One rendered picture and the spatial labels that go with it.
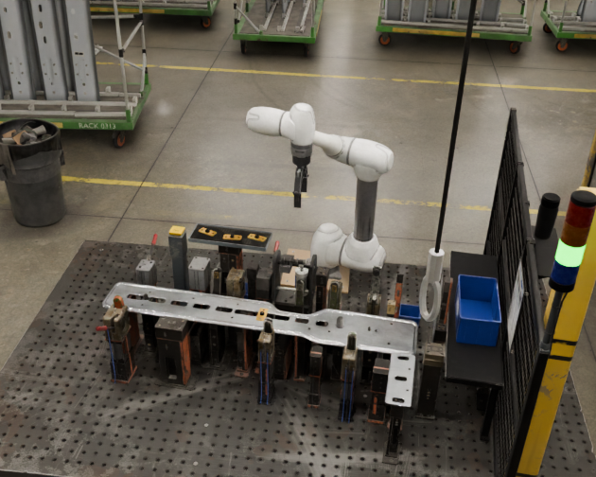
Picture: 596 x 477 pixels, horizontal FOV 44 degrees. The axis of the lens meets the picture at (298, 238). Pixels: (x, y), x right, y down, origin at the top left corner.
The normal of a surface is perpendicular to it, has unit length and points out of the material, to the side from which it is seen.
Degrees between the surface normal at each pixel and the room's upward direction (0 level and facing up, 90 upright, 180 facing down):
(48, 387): 0
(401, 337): 0
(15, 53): 86
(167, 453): 0
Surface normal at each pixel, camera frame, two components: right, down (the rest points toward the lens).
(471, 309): 0.02, -0.84
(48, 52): 0.02, 0.50
